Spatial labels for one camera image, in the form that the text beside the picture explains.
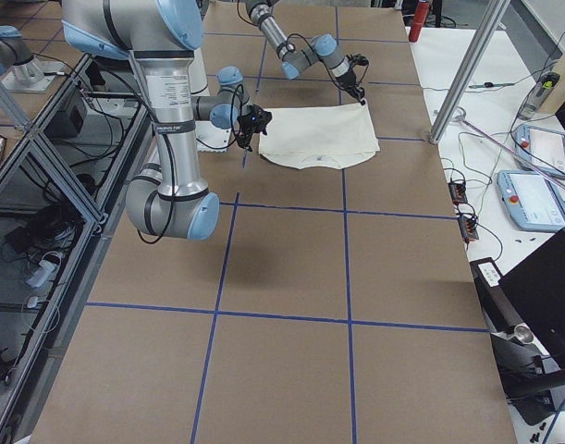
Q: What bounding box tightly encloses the red cylinder bottle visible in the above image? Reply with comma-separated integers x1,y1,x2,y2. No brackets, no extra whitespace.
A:
408,0,430,43

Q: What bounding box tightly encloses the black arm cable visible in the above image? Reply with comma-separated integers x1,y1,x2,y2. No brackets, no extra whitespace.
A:
138,82,246,244
235,0,325,59

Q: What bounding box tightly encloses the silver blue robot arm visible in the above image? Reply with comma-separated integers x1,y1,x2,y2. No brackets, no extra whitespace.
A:
62,1,272,240
244,1,369,105

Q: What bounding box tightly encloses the cream long-sleeve cat shirt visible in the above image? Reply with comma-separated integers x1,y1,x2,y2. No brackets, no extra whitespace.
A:
259,103,380,169

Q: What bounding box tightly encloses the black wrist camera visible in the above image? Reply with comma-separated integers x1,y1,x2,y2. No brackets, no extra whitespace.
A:
254,105,272,135
347,54,369,68

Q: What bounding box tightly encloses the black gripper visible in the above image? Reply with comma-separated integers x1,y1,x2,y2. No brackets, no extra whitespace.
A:
333,68,366,105
237,105,260,152

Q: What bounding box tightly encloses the blue teach pendant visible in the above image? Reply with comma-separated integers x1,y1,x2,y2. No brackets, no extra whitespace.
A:
513,124,565,179
497,170,565,232

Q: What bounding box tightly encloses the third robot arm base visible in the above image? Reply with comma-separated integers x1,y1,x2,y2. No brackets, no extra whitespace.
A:
0,25,55,93

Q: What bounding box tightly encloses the metal reacher grabber stick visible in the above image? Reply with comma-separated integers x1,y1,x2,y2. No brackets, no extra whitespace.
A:
448,106,565,203

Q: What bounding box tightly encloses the lower orange electronics board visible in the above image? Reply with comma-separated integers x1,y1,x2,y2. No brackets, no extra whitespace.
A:
457,213,479,244

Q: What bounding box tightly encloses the aluminium frame post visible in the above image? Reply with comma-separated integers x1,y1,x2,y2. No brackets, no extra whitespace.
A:
429,0,510,144

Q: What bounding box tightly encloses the far blue teach pendant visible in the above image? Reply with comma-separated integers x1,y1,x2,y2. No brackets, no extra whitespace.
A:
513,124,565,179

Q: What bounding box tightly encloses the upper orange electronics board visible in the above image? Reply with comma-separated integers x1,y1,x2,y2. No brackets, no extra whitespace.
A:
448,179,468,205

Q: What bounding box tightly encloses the near blue teach pendant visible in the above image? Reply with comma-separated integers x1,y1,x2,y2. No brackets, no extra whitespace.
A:
497,170,565,232

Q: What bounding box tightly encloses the orange electronics board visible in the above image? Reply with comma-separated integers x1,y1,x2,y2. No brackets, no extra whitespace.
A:
457,213,479,244
448,179,468,205

